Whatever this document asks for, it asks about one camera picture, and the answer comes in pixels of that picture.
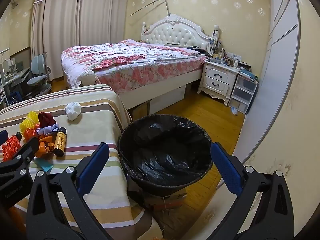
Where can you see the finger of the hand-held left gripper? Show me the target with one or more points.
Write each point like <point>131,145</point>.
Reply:
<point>3,136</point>
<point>27,148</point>

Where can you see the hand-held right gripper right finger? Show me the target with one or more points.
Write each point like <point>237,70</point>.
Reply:
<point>227,170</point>

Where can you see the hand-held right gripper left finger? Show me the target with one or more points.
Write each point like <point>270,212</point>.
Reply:
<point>93,165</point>

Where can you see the orange foam net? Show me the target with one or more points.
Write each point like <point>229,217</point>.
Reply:
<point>11,145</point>

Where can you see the yellow foam net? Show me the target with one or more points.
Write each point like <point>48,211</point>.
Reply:
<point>28,123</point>

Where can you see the light purple paper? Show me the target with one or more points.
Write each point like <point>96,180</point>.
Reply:
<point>46,130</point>

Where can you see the dark red cloth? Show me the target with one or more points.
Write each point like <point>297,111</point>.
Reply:
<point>46,118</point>

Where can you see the dark waste bin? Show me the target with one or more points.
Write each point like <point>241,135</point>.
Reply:
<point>162,188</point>

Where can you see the black bin liner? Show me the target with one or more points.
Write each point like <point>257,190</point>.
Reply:
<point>162,142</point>

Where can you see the orange plastic bag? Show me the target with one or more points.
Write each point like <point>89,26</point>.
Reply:
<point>31,133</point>

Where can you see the orange folded paper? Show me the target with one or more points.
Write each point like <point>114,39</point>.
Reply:
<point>45,147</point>

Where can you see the teal card piece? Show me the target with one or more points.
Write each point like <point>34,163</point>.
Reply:
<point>47,166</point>

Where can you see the orange cloth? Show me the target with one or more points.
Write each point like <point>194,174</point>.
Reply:
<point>18,218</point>

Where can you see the dark bottle yellow label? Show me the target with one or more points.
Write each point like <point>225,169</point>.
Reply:
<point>60,142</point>

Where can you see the grey study desk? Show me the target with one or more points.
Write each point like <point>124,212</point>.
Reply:
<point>17,76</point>

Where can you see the cardboard box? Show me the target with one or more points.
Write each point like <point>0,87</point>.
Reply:
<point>170,205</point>

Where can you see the light blue desk chair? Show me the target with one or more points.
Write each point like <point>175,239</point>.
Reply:
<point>37,63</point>

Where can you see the clear plastic drawer unit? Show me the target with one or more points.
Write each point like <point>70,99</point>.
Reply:
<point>243,90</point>

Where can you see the white nightstand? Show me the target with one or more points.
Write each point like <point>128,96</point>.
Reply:
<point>217,77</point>

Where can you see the stack of books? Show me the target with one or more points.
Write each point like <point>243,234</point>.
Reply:
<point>247,71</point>

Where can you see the floral quilt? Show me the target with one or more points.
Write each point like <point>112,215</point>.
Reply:
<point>130,60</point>

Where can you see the clutter of small bottles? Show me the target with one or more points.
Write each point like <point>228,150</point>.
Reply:
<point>222,58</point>

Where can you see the dark clothes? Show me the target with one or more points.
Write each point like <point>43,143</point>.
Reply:
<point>196,50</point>

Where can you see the white wardrobe door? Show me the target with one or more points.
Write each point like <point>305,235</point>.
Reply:
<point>280,55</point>

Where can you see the beige curtain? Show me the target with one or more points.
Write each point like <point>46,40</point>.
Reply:
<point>55,17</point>
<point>105,12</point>

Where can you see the bed with floral cover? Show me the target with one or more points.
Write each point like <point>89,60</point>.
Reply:
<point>175,33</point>

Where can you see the thin wall pole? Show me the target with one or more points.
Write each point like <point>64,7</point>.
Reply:
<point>150,5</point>

